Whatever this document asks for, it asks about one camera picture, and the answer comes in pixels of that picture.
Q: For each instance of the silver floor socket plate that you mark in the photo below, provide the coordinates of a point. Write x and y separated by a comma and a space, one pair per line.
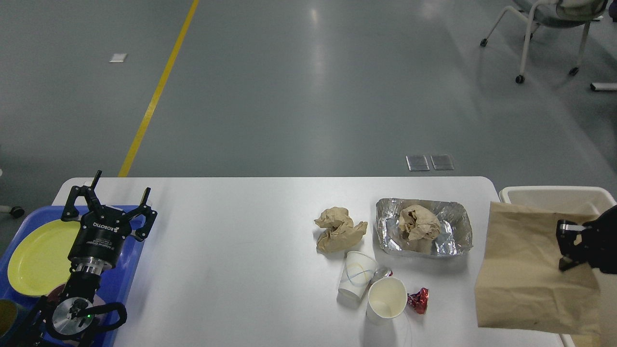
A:
417, 163

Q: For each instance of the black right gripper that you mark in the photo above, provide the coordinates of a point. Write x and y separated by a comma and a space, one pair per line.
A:
598, 246

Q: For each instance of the pink mug brown inside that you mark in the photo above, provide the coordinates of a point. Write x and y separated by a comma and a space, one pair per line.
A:
58, 290

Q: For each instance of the brown paper bag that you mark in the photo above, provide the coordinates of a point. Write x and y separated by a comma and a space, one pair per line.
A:
520, 286

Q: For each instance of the black caster wheel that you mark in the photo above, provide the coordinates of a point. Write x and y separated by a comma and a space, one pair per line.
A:
14, 211

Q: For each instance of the crumpled brown paper ball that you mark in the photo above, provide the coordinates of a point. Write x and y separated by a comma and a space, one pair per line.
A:
339, 230

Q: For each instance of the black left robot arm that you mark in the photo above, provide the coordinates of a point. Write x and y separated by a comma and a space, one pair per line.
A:
72, 314

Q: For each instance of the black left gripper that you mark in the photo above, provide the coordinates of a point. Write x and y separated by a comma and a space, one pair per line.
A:
100, 238

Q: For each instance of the brown paper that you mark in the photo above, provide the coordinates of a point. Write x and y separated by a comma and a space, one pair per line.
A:
417, 223

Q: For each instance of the red foil wrapper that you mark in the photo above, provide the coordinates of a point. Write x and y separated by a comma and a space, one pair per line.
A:
418, 302

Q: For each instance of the white patterned paper cup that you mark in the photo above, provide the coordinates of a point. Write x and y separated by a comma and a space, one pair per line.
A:
357, 272

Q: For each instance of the teal mug yellow inside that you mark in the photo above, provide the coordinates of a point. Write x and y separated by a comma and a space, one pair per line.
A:
12, 315

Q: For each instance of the beige plastic bin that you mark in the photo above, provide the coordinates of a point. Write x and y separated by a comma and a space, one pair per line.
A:
576, 200

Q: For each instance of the white floor marker tile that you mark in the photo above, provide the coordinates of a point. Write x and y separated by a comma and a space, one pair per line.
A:
118, 58

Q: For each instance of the aluminium foil sheet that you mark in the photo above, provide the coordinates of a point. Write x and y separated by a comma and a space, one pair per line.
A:
455, 231

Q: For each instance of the white bar on floor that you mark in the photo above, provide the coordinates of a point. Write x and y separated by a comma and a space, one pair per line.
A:
603, 86

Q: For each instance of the white wheeled chair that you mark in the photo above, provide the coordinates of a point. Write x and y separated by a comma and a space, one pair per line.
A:
563, 14

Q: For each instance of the yellow plastic plate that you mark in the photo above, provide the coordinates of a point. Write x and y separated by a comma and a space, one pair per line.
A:
40, 262

